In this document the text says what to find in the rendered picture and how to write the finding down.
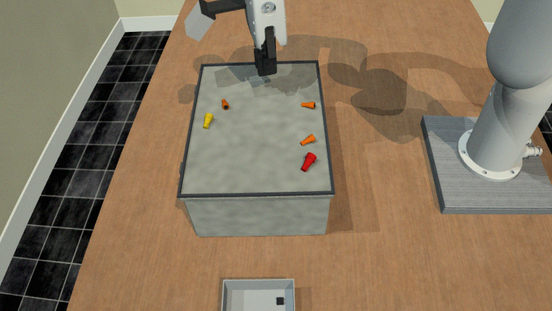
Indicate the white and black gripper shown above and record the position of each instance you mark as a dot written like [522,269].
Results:
[266,20]

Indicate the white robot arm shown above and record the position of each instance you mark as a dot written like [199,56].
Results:
[519,56]

